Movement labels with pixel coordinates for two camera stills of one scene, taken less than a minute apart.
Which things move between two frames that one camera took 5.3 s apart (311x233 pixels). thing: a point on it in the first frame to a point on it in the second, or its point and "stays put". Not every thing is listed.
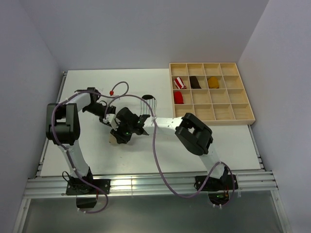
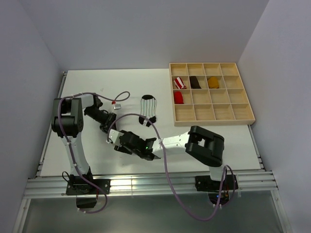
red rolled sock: x=178 y=97 stays put
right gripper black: x=120 y=139 to x=123 y=149
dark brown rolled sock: x=194 y=83 stays put
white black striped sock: x=145 y=109 stays put
